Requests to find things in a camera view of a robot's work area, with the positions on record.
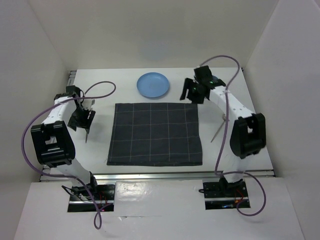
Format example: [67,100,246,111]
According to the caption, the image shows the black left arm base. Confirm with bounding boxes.
[61,181,116,213]

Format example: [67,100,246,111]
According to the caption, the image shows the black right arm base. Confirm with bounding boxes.
[198,178,251,210]

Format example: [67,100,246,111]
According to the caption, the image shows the blue plastic plate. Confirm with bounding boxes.
[136,72,170,99]

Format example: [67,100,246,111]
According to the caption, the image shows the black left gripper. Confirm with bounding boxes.
[67,106,96,134]

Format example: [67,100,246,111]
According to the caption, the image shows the silver metal spoon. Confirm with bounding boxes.
[210,113,228,143]

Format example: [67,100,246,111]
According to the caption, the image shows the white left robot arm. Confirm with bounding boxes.
[30,85,99,200]

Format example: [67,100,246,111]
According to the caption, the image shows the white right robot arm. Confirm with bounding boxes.
[180,65,266,196]

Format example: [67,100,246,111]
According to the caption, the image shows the silver metal fork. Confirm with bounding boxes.
[85,99,96,143]

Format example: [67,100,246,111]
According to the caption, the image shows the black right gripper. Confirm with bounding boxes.
[179,77,205,105]

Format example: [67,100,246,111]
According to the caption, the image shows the dark grey checked cloth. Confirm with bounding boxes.
[107,102,203,167]

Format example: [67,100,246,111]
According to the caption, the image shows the blue plastic cup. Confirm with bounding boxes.
[212,75,225,85]

